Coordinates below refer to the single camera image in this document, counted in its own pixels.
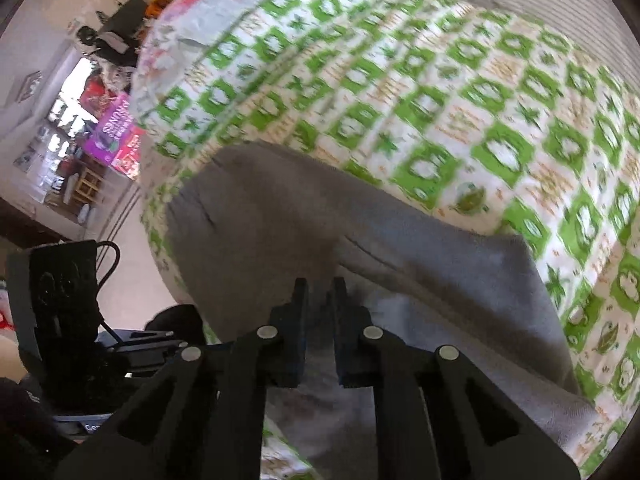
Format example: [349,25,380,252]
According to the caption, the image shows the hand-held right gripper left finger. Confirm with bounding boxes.
[52,278,310,480]

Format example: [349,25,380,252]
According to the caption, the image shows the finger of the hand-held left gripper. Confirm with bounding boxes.
[107,329,190,363]

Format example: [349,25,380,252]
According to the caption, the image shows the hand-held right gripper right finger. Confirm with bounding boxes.
[331,277,582,480]

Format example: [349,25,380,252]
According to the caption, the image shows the grey pants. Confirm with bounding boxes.
[166,140,602,480]

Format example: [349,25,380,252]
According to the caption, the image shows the wooden stool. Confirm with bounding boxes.
[74,166,107,207]

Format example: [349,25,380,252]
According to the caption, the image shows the red box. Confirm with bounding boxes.
[111,127,147,177]

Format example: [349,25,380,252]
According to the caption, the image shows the purple box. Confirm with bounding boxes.
[81,92,147,165]

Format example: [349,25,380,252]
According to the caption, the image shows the green patterned blanket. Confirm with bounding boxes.
[139,0,640,480]

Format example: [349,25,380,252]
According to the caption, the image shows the floral pillow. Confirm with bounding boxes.
[131,0,321,118]

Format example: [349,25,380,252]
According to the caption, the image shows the black cable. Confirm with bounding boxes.
[94,241,122,348]

